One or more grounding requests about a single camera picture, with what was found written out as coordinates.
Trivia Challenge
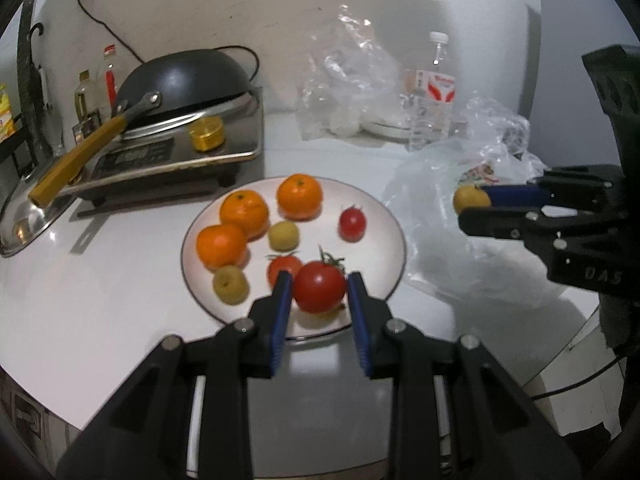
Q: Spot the induction cooker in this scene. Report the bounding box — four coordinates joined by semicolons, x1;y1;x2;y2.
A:
74;87;266;207

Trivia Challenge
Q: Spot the cooking oil bottle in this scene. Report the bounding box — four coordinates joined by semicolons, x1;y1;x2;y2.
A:
73;69;99;127

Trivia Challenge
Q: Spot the longan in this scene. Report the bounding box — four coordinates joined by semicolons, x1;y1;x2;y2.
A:
268;220;301;252
453;185;492;216
212;265;249;305

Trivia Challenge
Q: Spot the small red tomato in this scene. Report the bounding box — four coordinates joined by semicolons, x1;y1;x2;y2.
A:
266;254;304;288
338;205;367;242

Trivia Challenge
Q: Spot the printed plastic bag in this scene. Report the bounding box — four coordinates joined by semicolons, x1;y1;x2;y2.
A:
382;137;601;312

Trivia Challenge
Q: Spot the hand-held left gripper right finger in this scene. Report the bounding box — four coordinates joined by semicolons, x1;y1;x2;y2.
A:
347;271;583;480

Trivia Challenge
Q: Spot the red label sauce bottle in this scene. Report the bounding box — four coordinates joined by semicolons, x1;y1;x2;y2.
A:
99;44;124;112

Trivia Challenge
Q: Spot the black kitchen rack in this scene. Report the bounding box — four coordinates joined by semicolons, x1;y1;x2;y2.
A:
0;115;32;182

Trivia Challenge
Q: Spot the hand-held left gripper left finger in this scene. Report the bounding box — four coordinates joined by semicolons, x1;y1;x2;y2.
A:
57;270;293;480

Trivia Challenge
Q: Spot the crumpled clear plastic bag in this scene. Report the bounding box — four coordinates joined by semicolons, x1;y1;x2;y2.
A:
449;92;547;187
297;4;417;142

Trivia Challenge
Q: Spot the black wok with wooden handle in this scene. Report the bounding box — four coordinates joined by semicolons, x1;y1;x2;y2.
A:
28;48;254;207

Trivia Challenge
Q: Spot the yellow detergent bottle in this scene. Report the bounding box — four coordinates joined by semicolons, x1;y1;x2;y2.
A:
0;83;16;144

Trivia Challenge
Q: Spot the red tomato with green stem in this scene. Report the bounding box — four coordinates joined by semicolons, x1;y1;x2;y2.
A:
292;247;348;315

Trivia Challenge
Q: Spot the white dish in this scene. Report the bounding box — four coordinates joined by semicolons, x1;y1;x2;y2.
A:
359;112;417;142

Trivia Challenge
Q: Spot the black hook-handled umbrella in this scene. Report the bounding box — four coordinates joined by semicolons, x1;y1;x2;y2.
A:
29;22;54;112

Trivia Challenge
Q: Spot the white plate with dark rim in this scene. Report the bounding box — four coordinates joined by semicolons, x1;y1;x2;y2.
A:
180;176;407;339

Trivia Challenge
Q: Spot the mandarin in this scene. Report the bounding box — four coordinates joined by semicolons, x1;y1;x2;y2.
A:
196;224;249;269
276;173;323;220
220;191;270;238

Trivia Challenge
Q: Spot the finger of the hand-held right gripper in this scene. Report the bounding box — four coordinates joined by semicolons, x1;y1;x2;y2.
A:
458;204;626;253
477;164;623;208

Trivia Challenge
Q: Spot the gold round knob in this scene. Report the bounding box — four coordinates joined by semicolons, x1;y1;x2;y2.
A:
188;116;224;152

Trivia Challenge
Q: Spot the clear water bottle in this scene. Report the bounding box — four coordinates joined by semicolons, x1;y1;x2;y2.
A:
407;31;459;154

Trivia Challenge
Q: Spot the grey refrigerator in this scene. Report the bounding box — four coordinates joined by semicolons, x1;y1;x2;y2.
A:
525;0;640;171

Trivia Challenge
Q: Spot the black cooker power cable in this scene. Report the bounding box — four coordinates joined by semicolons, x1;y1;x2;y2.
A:
77;0;261;87

